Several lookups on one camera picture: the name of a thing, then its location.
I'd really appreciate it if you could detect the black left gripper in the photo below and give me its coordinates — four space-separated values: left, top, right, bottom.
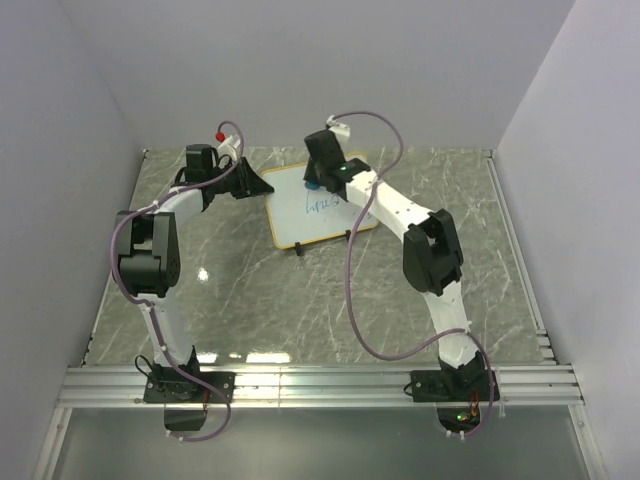
208 158 274 201

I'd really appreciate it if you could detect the yellow framed whiteboard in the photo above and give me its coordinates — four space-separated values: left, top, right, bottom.
260 162 361 250

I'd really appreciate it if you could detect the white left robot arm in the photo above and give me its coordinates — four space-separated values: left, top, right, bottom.
110 135 274 402

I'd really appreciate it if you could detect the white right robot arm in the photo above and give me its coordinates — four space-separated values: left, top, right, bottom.
304 128 486 400

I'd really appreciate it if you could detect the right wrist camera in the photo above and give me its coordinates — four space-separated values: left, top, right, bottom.
325 115 351 146

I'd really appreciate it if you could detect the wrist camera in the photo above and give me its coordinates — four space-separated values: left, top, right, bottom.
215 132 243 162
325 115 351 146

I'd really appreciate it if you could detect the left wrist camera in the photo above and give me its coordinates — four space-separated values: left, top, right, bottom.
215 132 243 162

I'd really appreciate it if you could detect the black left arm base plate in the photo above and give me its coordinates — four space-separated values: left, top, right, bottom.
143 370 236 404

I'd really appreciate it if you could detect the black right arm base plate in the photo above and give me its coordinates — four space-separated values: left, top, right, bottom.
403 370 500 403

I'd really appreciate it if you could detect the aluminium right side rail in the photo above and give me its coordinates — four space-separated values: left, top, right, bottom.
482 149 558 365

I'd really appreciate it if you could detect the aluminium front mounting rail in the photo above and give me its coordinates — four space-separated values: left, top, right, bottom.
56 363 584 409

